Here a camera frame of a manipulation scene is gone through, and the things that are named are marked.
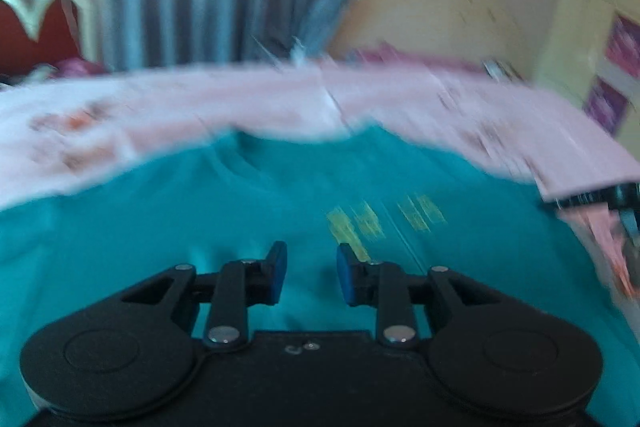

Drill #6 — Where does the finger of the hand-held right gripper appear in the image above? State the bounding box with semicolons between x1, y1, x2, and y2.
542;183;640;214

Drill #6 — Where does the pink floral bedsheet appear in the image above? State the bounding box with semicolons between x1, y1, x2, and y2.
0;56;640;308

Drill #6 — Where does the purple clothes pile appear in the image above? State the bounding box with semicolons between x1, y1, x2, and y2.
20;58;108;80

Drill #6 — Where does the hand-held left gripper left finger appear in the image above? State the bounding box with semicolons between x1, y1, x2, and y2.
120;241;288;353

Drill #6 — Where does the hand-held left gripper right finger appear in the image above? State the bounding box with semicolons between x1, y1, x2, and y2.
336;243;506;350

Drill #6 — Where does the teal shirt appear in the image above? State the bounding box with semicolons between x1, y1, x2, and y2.
0;124;640;427

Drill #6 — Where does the red and cream headboard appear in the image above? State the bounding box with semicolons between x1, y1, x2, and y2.
0;0;103;78

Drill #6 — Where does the purple wall poster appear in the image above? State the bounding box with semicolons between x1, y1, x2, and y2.
584;77;628;135
605;13;640;66

